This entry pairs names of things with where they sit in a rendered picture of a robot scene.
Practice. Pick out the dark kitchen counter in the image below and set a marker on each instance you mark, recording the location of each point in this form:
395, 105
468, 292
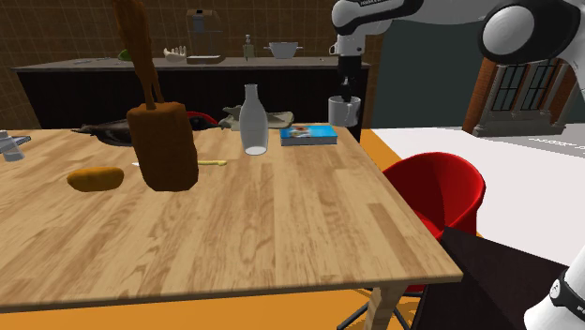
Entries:
91, 96

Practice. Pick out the blue book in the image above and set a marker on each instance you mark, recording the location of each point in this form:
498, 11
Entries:
308, 133

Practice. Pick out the orange-brown bread loaf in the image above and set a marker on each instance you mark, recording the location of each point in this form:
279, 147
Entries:
96, 179

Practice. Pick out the dark robot stand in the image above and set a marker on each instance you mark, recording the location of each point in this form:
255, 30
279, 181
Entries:
484, 283

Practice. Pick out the wooden table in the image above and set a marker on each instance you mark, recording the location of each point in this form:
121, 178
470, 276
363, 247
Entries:
274, 219

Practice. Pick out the beige flat figure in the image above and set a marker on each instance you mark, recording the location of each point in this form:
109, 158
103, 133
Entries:
278, 120

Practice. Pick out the clear glass bottle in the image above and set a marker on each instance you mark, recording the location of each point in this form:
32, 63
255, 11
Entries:
253, 123

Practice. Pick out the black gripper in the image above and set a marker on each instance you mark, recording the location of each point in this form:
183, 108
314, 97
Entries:
349, 66

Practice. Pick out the grey mug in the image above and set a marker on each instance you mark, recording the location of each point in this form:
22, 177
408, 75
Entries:
340, 114

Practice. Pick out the grey angular object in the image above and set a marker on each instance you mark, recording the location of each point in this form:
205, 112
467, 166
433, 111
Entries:
10, 146

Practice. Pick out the brick framed window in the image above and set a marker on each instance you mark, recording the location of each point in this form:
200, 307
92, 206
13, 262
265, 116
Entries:
516, 96

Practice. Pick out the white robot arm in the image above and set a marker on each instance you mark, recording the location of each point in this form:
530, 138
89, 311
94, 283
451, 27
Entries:
365, 18

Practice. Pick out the small yellow stick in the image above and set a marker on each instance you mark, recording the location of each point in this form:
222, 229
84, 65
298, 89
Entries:
212, 162

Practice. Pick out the red chair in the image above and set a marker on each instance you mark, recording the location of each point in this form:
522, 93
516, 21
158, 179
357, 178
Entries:
201, 120
438, 192

